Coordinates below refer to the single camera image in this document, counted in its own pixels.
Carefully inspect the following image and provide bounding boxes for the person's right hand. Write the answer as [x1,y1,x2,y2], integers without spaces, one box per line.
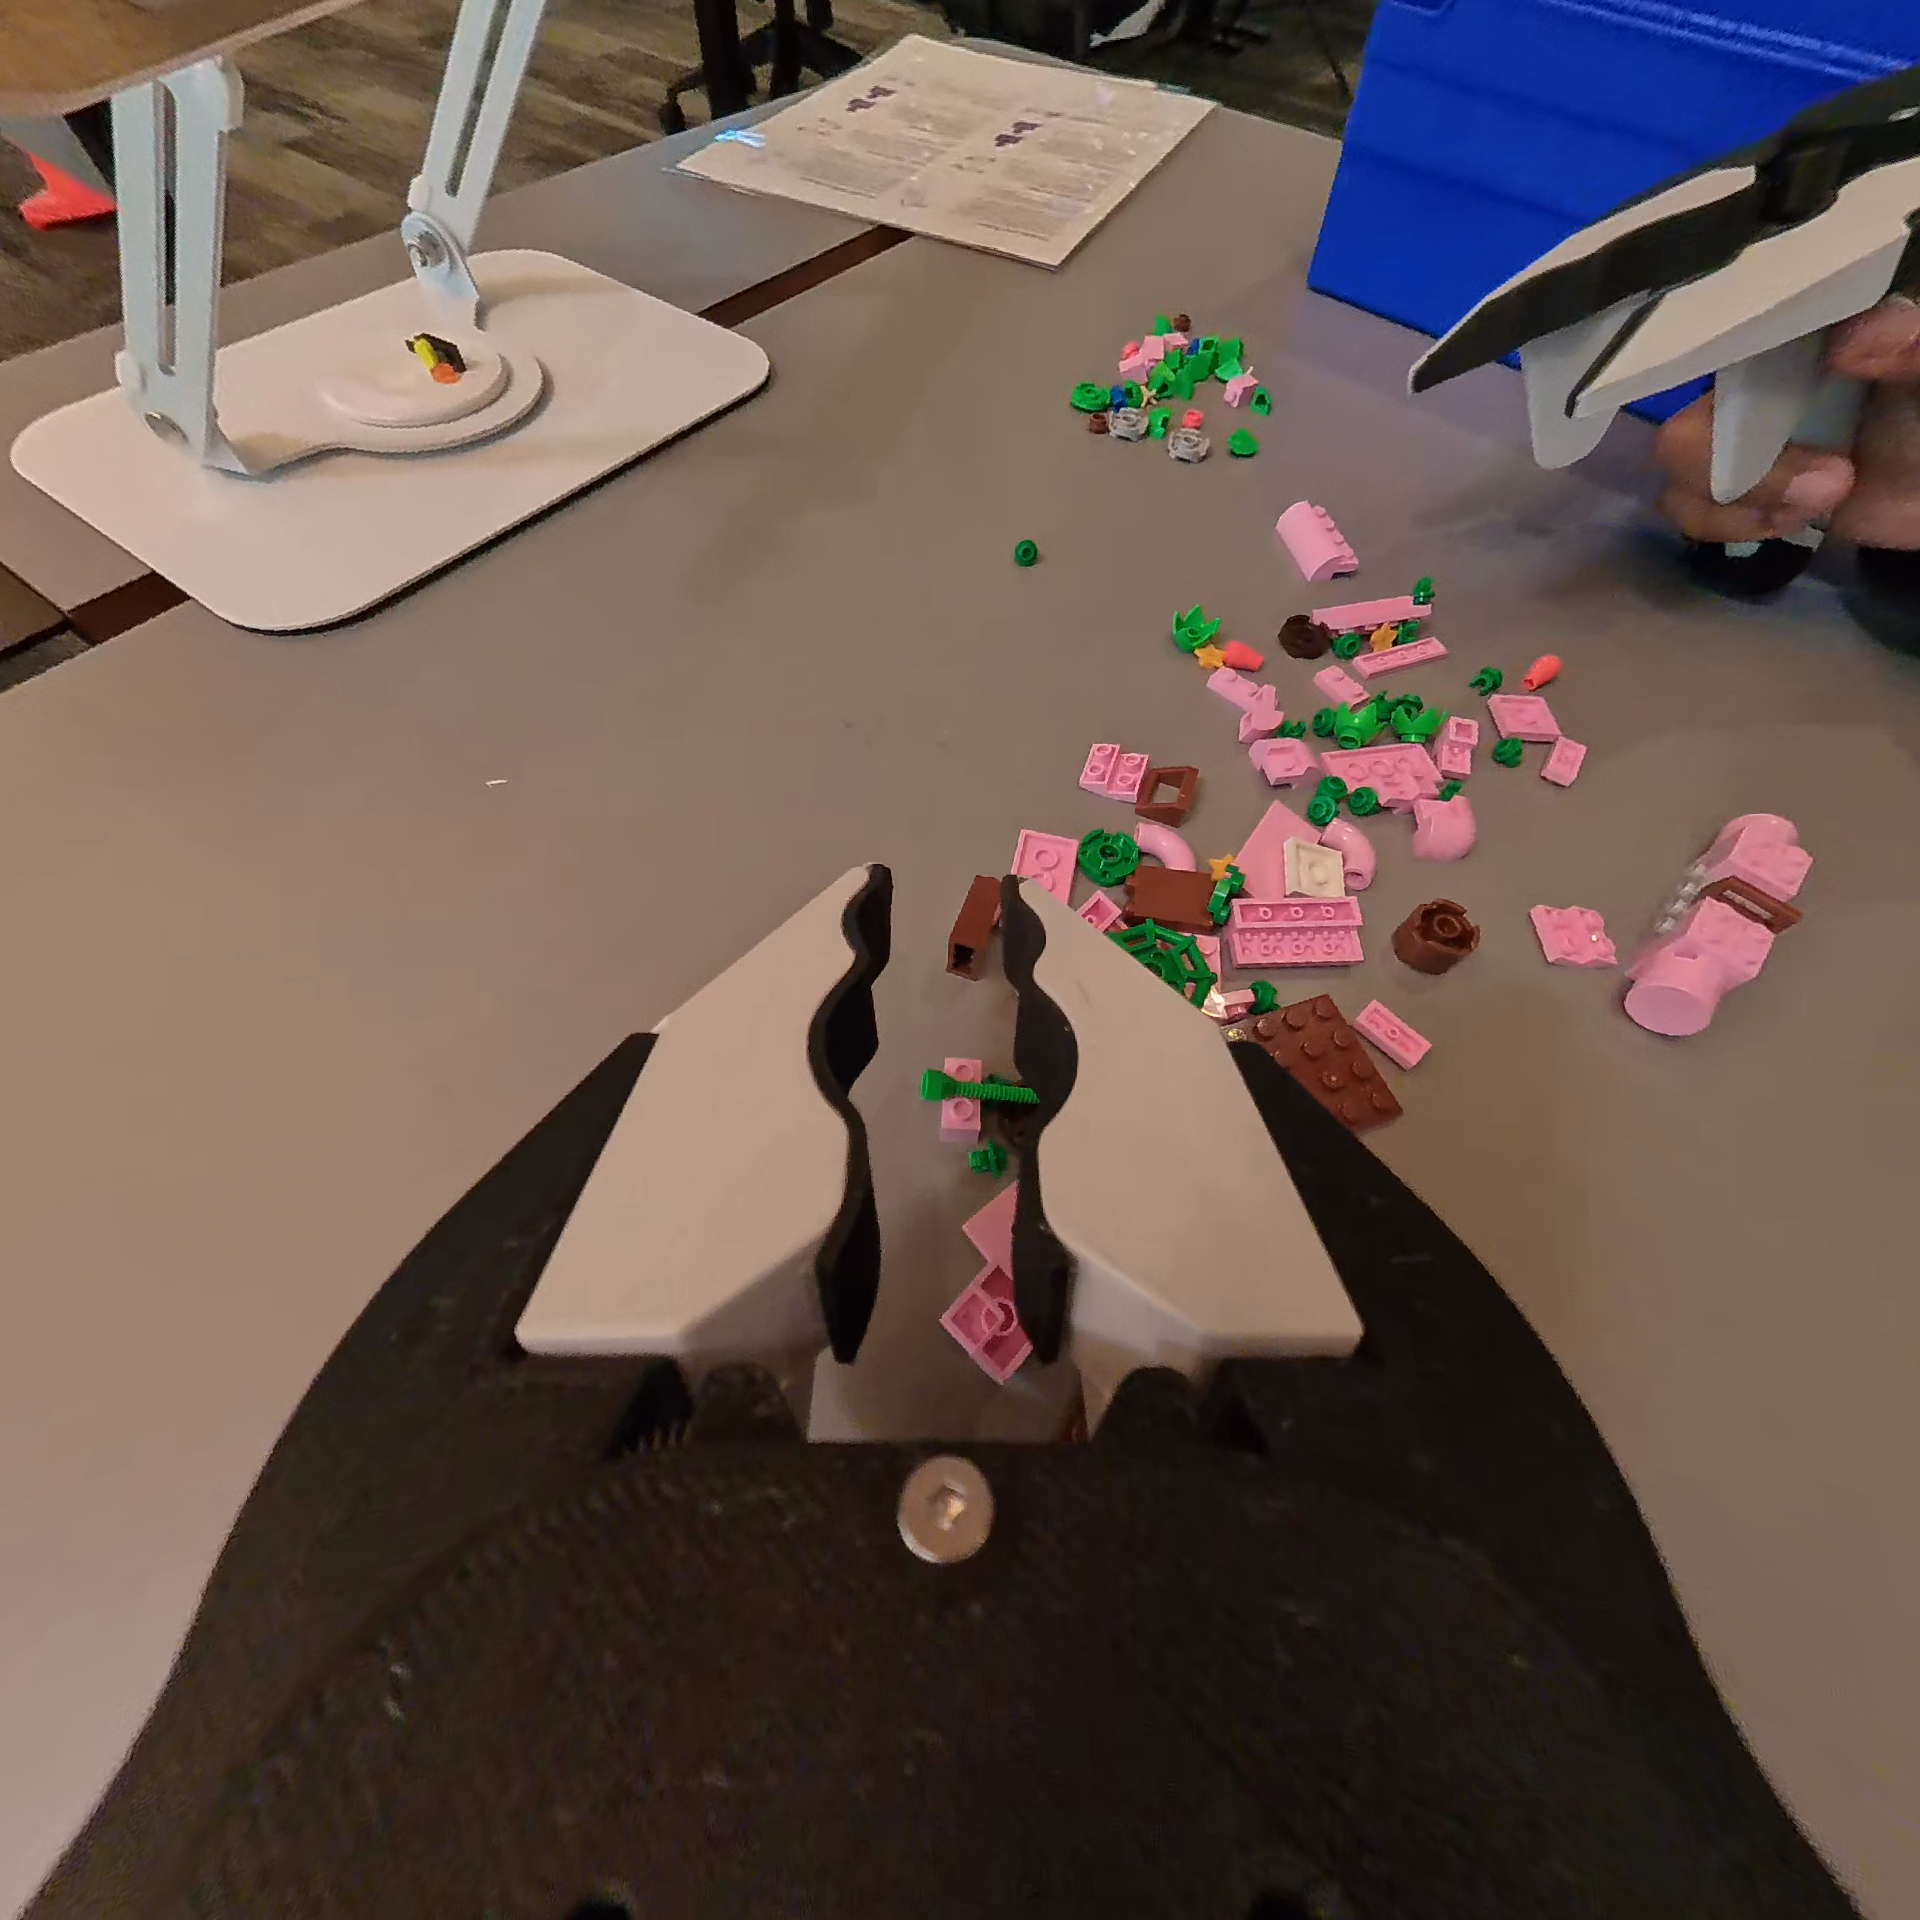
[1653,291,1920,548]

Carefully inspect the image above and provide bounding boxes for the white book stand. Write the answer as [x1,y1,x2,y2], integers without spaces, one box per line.
[0,0,773,632]

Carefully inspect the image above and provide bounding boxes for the pink brown toy bricks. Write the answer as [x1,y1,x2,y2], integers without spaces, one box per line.
[939,500,1622,1388]

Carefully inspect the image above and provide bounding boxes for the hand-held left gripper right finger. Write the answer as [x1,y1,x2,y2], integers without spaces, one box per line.
[997,875,1368,1444]

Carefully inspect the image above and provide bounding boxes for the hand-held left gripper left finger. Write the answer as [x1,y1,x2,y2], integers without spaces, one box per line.
[513,862,896,1444]

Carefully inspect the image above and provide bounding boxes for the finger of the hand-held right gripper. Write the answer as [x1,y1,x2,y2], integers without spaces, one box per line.
[1405,151,1800,399]
[1559,158,1920,420]

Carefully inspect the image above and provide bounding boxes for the dark brown round brick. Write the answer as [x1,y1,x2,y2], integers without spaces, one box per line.
[1391,897,1484,980]

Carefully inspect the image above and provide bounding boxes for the pink brick assembly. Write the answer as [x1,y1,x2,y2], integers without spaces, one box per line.
[1622,811,1813,1040]

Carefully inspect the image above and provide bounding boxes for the red floor object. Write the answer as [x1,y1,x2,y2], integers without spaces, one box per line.
[17,142,118,229]

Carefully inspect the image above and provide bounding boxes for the blue storage bin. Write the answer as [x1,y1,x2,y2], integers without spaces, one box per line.
[1310,0,1920,368]

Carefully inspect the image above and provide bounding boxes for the cluster of tiny green pieces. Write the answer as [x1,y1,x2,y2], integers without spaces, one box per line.
[1068,312,1277,463]

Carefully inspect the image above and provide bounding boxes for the laminated instruction sheet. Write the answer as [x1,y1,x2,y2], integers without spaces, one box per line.
[666,33,1220,271]

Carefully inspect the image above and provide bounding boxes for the large brown toy plate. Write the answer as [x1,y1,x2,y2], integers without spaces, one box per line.
[1240,994,1405,1130]

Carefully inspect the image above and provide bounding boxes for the black office chair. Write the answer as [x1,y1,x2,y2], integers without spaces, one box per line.
[660,0,849,138]

